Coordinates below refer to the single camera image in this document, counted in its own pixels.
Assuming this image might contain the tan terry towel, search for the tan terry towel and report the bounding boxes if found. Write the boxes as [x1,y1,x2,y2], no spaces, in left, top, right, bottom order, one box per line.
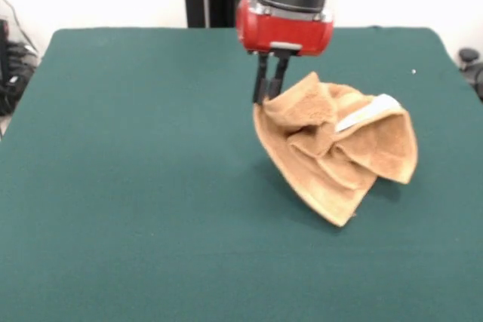
[251,70,420,228]

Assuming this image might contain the dark green table cloth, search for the dark green table cloth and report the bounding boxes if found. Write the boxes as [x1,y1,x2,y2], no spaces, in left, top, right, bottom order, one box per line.
[0,26,483,322]

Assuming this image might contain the black equipment pile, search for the black equipment pile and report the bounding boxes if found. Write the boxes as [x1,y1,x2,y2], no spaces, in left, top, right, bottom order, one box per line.
[0,18,41,118]

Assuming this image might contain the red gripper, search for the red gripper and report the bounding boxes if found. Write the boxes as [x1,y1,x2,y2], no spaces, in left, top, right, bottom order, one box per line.
[235,0,336,106]

